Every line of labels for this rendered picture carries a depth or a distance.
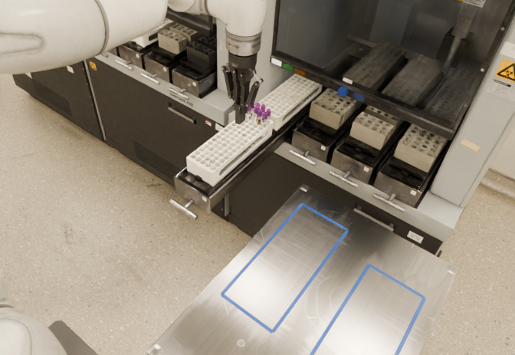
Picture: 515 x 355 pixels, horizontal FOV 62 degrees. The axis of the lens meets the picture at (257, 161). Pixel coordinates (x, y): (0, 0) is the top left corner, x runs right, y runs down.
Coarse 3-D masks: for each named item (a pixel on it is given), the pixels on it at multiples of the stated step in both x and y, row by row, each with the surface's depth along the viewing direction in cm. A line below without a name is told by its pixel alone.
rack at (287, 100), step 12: (288, 84) 150; (300, 84) 149; (312, 84) 151; (276, 96) 144; (288, 96) 144; (300, 96) 145; (312, 96) 151; (276, 108) 139; (288, 108) 139; (300, 108) 147; (276, 120) 136
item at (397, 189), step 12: (456, 132) 145; (384, 168) 130; (396, 168) 130; (432, 168) 131; (384, 180) 129; (396, 180) 126; (408, 180) 125; (420, 180) 125; (384, 192) 132; (396, 192) 129; (408, 192) 126; (420, 192) 123; (396, 204) 126; (408, 204) 128
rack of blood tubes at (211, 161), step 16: (224, 128) 130; (240, 128) 132; (256, 128) 131; (272, 128) 135; (208, 144) 126; (224, 144) 125; (240, 144) 126; (256, 144) 131; (192, 160) 119; (208, 160) 120; (224, 160) 120; (240, 160) 126; (208, 176) 118; (224, 176) 122
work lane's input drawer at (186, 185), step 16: (304, 112) 148; (288, 128) 141; (272, 144) 136; (256, 160) 131; (176, 176) 123; (192, 176) 121; (240, 176) 127; (176, 192) 127; (192, 192) 121; (208, 192) 117; (224, 192) 123; (208, 208) 120
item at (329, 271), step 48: (288, 240) 107; (336, 240) 108; (384, 240) 109; (240, 288) 97; (288, 288) 97; (336, 288) 98; (384, 288) 99; (432, 288) 99; (192, 336) 88; (240, 336) 89; (288, 336) 89; (336, 336) 90; (384, 336) 91
